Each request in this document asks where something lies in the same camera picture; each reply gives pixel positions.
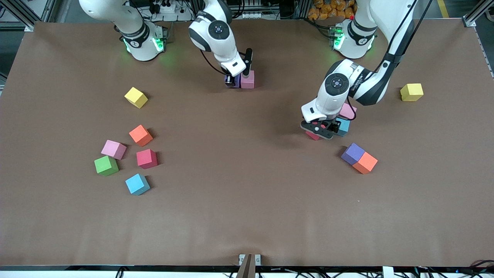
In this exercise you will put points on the aluminium frame strut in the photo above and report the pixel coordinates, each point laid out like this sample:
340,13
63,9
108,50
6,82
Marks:
21,15
476,13

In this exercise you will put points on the blue foam cube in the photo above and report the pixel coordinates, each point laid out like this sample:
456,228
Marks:
137,184
344,129

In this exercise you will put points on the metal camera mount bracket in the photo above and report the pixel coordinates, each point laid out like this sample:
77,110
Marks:
249,259

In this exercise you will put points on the yellow foam cube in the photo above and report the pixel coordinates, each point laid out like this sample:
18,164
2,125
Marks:
136,97
411,92

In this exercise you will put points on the aluminium frame post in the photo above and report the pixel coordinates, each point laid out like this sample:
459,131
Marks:
303,8

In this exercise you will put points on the pink foam cube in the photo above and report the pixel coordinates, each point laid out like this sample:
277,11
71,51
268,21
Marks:
247,79
350,112
114,150

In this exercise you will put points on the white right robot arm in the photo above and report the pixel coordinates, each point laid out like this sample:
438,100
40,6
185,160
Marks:
225,54

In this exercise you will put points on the bag of orange items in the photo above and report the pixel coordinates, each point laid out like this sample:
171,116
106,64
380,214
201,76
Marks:
332,9

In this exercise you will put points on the green foam cube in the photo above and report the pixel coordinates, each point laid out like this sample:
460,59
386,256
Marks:
106,165

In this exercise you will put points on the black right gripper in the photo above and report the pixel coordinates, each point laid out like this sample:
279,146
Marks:
248,61

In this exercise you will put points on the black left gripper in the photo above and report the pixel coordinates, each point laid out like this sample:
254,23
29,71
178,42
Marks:
335,124

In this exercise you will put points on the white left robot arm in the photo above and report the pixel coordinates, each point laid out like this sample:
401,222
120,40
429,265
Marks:
332,100

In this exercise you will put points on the orange foam cube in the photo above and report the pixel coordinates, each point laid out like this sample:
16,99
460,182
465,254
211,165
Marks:
141,135
365,162

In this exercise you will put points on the large white power strip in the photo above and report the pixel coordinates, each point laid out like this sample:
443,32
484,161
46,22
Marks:
170,9

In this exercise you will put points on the white tag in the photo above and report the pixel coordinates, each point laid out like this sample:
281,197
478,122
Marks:
388,272

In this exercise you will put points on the aluminium table edge rail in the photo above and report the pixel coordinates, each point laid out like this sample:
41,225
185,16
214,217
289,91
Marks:
483,50

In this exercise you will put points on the small white power strip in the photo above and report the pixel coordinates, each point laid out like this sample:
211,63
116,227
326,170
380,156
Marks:
255,15

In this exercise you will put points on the red foam cube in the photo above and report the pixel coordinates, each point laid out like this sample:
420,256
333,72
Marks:
147,158
312,136

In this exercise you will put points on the purple foam cube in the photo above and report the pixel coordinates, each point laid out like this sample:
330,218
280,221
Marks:
352,153
238,82

